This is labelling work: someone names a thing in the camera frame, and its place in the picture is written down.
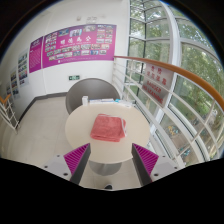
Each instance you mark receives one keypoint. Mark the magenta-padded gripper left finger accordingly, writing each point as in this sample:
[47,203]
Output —
[75,159]

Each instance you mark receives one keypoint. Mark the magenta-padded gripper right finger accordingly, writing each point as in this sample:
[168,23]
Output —
[146,159]

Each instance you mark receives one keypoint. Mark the pink towel with white trim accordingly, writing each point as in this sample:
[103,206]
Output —
[108,128]

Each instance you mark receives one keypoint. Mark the small upright white box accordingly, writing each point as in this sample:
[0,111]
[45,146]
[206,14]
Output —
[85,100]

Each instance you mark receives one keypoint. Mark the flat white and blue box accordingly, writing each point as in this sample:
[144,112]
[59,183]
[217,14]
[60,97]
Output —
[124,103]

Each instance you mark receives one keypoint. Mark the clear warning sign red lettering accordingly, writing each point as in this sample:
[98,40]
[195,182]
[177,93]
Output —
[156,83]

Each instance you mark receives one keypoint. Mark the short white railing section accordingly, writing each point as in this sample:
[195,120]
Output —
[8,115]

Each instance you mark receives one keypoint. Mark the green exit sign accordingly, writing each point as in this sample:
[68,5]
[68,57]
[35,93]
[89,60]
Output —
[74,77]

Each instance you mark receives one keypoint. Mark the grey table pedestal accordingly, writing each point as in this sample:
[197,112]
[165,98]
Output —
[105,167]

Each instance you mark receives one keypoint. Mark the photo collage wall poster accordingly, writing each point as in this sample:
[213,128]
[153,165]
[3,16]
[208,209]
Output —
[23,68]
[14,83]
[8,90]

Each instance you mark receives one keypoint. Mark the narrow magenta wall poster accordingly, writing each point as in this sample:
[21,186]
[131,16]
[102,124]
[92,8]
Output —
[35,55]

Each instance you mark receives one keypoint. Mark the large magenta wall poster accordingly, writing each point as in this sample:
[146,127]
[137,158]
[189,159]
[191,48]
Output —
[80,45]

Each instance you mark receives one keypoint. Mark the white-framed glass window wall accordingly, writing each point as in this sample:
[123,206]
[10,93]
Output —
[153,30]

